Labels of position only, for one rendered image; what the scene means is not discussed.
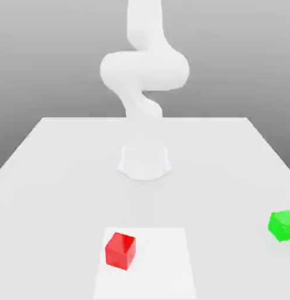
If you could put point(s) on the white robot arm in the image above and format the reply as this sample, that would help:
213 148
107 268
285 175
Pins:
144 70

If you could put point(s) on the small red cube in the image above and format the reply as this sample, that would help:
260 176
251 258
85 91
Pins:
120 252

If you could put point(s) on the small green cube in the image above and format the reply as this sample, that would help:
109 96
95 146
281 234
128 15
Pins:
282 226

